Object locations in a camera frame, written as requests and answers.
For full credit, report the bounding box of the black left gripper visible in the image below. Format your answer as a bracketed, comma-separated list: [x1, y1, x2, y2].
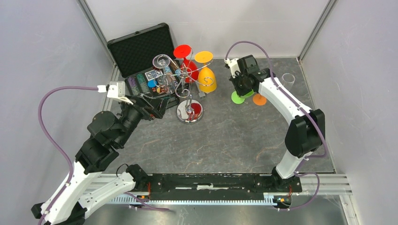
[117, 92, 172, 146]

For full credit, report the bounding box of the green plastic wine glass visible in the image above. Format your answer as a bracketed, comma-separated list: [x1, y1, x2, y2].
[231, 91, 254, 105]

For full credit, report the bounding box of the orange plastic wine glass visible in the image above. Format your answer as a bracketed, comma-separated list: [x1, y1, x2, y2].
[252, 94, 267, 106]

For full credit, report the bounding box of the clear wine glass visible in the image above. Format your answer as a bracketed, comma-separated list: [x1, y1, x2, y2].
[152, 54, 171, 69]
[281, 73, 296, 91]

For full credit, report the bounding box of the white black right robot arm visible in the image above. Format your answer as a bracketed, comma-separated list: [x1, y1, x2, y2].
[224, 55, 325, 191]

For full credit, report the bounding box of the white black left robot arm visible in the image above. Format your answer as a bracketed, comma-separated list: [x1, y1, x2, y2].
[31, 96, 168, 225]

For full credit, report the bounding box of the yellow plastic wine glass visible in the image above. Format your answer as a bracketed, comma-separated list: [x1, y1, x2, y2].
[194, 51, 217, 94]

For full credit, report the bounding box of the red plastic wine glass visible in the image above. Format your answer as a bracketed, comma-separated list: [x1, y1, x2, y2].
[173, 44, 199, 83]

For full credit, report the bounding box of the grey white blue brick toy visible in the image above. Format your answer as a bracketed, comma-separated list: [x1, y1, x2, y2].
[198, 90, 206, 100]

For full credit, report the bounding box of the black poker chip case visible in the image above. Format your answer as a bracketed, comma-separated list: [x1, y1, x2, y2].
[107, 22, 182, 108]

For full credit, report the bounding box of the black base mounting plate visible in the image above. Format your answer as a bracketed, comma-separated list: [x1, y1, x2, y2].
[132, 173, 302, 200]

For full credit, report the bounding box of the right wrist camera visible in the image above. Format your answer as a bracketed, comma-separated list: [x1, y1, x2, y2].
[224, 58, 240, 79]

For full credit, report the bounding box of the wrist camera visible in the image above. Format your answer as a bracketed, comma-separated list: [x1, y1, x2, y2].
[224, 58, 240, 79]
[97, 81, 133, 105]

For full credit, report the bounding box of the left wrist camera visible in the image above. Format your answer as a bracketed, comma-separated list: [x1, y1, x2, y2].
[97, 81, 133, 105]

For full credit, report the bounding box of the chrome wire glass rack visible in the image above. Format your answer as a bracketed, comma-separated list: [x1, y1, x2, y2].
[175, 56, 204, 124]

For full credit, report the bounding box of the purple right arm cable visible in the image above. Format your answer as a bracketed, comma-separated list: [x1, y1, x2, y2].
[224, 41, 327, 212]

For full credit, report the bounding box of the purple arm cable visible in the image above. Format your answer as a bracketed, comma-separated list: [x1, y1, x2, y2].
[224, 41, 327, 212]
[37, 86, 170, 225]

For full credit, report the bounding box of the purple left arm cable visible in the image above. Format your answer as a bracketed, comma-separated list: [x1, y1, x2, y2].
[37, 86, 170, 225]

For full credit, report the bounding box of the slotted cable duct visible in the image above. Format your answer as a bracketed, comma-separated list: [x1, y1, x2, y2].
[108, 194, 277, 206]

